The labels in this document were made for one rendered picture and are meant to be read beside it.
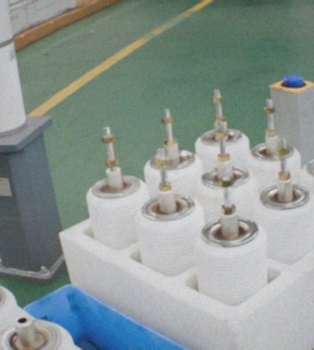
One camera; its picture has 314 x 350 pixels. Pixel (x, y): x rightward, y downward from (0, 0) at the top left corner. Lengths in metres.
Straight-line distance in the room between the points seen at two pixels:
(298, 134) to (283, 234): 0.35
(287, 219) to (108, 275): 0.28
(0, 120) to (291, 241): 0.57
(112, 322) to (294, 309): 0.27
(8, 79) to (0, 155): 0.14
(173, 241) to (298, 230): 0.18
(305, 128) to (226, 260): 0.47
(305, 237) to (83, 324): 0.39
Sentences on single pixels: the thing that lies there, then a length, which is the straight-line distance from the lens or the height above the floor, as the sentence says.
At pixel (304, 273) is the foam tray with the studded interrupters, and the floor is 0.18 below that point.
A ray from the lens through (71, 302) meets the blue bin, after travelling 1.01.
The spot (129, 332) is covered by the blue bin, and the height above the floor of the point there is 0.09.
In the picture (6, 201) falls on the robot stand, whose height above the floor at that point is 0.18.
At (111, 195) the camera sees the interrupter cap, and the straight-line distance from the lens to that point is 0.94.
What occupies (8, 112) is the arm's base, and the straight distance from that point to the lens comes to 1.14.
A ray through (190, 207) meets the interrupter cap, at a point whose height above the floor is 0.25.
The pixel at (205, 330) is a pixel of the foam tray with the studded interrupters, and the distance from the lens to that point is 0.82.
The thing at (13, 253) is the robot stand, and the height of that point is 0.06.
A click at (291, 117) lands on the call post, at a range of 1.17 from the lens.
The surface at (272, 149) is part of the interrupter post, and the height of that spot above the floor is 0.26.
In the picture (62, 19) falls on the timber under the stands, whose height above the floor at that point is 0.06.
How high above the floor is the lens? 0.65
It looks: 24 degrees down
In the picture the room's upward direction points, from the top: 8 degrees counter-clockwise
